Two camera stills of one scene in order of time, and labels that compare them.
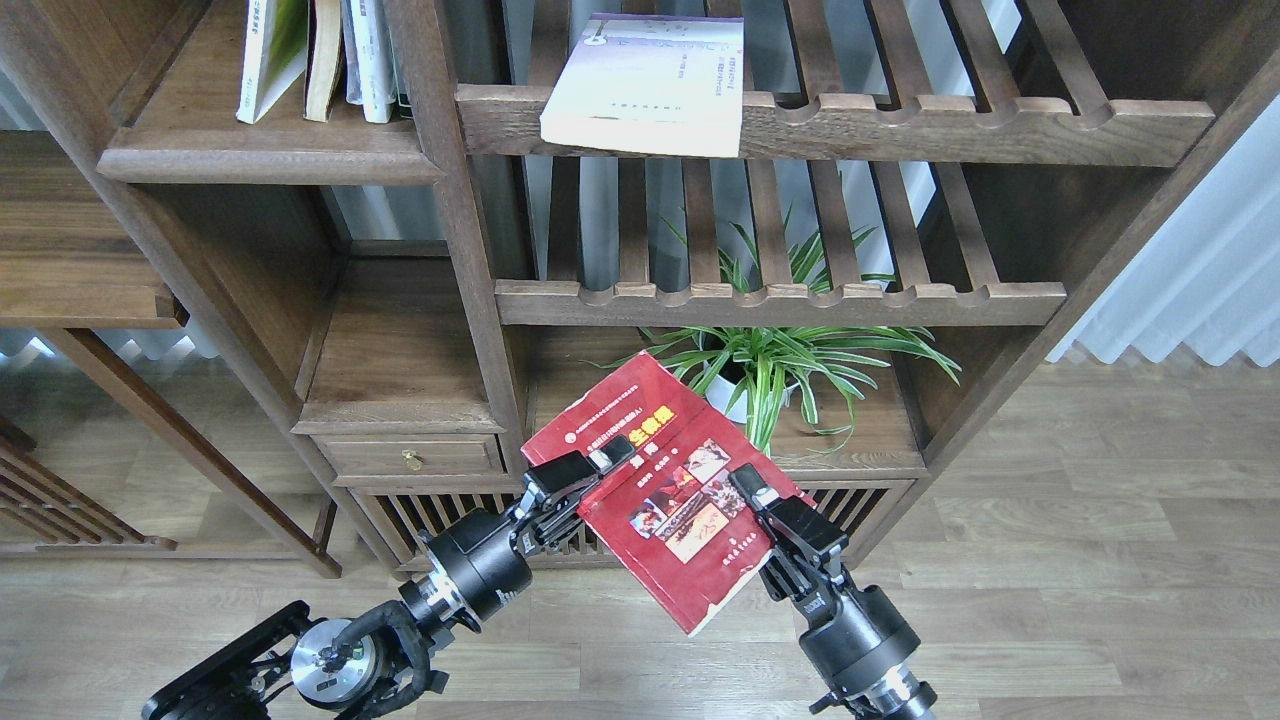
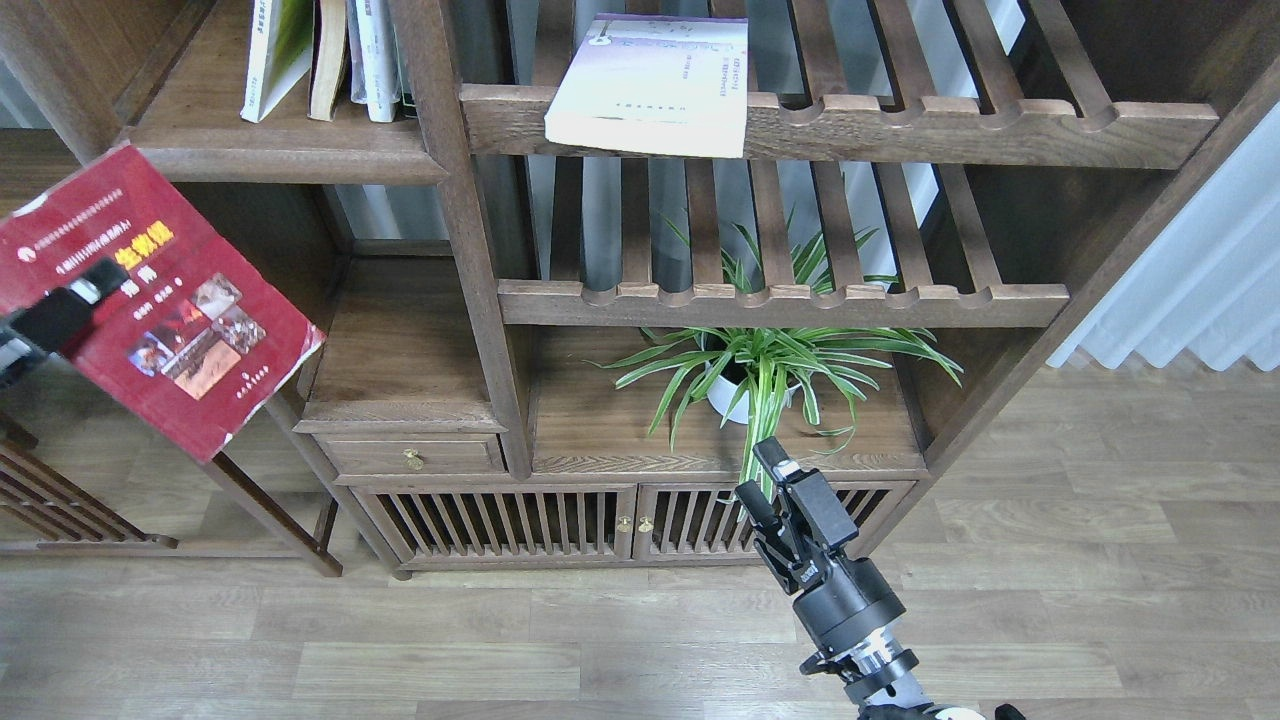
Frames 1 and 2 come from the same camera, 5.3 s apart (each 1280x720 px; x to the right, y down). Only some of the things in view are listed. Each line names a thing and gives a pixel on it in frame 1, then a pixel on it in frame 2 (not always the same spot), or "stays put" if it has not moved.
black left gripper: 483,557 → 56,322
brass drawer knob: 412,459 stays put
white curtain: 1208,276 stays put
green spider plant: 822,369 stays put
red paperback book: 670,511 → 198,340
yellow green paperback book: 274,54 stays put
